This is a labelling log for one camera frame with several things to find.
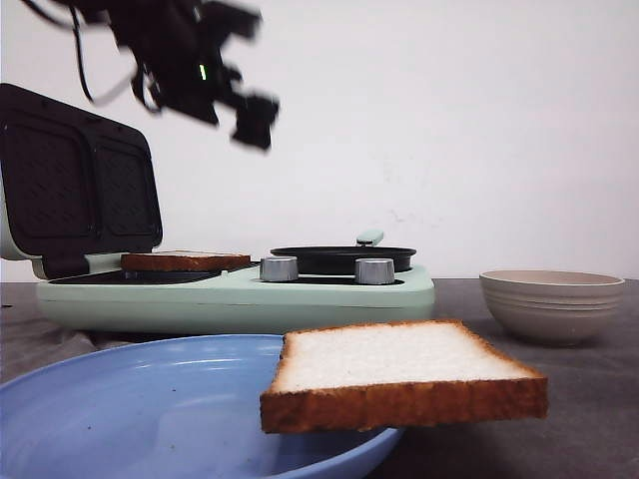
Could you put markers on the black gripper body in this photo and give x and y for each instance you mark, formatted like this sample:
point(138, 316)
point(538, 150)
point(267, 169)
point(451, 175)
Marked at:
point(177, 47)

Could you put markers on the mint green sandwich maker lid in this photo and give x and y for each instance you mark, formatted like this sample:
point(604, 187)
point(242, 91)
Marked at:
point(74, 186)

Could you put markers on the white bread slice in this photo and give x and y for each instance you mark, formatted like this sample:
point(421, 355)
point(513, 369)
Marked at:
point(396, 374)
point(182, 260)

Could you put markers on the beige ribbed bowl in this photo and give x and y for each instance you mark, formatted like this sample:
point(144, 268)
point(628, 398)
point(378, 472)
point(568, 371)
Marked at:
point(550, 306)

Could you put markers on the mint green breakfast maker base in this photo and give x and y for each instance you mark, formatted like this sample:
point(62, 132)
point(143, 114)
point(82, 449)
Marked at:
point(234, 301)

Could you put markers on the silver left control knob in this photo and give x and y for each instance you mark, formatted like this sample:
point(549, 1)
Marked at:
point(278, 268)

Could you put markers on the silver control knob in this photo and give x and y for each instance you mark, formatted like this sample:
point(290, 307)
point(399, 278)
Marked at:
point(278, 268)
point(374, 271)

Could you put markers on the silver right control knob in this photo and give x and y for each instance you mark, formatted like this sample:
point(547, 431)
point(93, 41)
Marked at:
point(374, 271)

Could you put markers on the blue plastic plate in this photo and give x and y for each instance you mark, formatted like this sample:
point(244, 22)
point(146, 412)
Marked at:
point(176, 408)

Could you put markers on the grey table cloth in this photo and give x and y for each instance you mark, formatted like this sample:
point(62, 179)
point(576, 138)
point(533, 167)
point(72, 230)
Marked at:
point(591, 430)

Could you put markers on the black frying pan mint handle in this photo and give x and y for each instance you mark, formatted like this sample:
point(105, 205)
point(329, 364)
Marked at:
point(340, 259)

